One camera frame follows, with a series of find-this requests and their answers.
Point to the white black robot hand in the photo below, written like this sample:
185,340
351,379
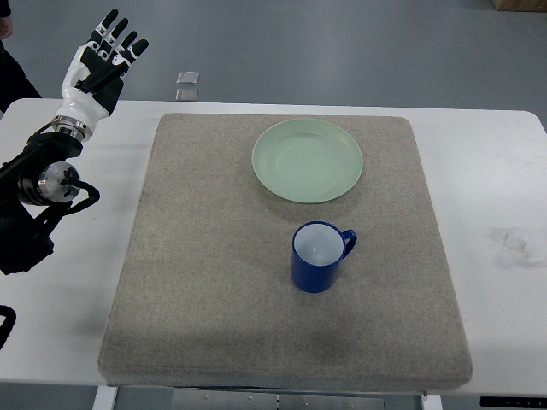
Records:
95,78

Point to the blue mug white inside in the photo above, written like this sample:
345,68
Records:
318,248

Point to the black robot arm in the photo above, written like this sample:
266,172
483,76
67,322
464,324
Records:
38,189

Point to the lower metal floor plate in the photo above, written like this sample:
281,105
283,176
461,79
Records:
186,95

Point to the light green plate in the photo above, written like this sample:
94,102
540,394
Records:
307,160

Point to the person in dark clothes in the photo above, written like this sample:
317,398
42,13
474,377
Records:
14,83

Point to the beige felt mat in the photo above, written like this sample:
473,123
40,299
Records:
206,299

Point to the cardboard box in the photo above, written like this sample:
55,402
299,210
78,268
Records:
539,6

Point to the metal table frame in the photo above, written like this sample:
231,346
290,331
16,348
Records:
138,398

